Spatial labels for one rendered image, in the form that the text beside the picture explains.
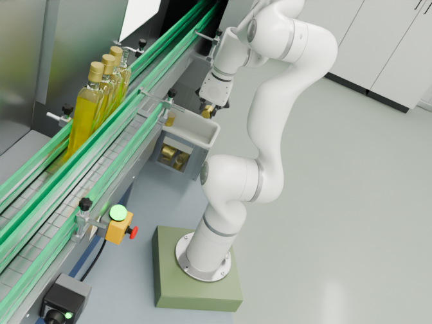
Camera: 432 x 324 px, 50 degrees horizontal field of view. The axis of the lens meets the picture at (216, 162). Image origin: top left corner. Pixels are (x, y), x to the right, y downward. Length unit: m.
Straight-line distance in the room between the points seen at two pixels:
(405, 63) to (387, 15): 0.54
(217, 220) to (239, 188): 0.15
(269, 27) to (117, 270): 0.86
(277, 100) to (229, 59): 0.44
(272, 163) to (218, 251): 0.35
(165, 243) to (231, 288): 0.25
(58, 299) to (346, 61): 4.50
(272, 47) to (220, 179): 0.36
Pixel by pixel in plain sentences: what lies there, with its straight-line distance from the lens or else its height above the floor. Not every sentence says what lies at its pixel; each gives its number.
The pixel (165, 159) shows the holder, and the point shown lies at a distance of 1.73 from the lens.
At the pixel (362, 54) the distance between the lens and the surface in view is 5.22.
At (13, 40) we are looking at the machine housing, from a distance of 1.17.
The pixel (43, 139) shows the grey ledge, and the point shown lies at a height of 1.05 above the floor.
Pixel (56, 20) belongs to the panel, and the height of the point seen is 1.41.
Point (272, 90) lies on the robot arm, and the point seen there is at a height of 1.46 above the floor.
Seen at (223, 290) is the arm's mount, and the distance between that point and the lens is 1.49.
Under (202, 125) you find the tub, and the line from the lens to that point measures 1.79.
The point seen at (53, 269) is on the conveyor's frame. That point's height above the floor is 1.05.
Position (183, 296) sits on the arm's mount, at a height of 0.82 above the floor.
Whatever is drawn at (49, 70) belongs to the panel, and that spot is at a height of 1.26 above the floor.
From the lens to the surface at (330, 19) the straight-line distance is 5.11.
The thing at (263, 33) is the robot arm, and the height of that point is 1.58.
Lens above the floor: 1.95
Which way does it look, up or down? 36 degrees down
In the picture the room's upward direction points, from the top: 24 degrees clockwise
